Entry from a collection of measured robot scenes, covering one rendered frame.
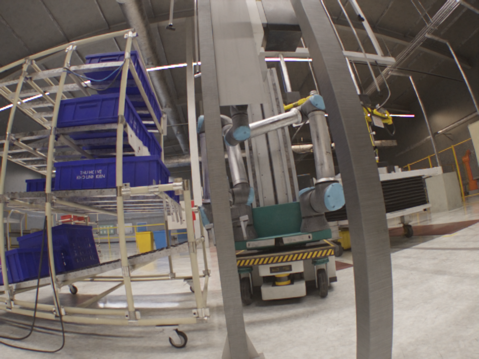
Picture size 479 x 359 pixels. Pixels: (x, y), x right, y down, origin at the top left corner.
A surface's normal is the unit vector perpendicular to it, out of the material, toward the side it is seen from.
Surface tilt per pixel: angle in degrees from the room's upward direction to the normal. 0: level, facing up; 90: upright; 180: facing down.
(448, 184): 90
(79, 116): 90
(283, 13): 90
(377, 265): 90
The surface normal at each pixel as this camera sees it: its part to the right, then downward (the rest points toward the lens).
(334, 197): 0.34, -0.14
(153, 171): 0.11, -0.21
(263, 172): -0.22, -0.16
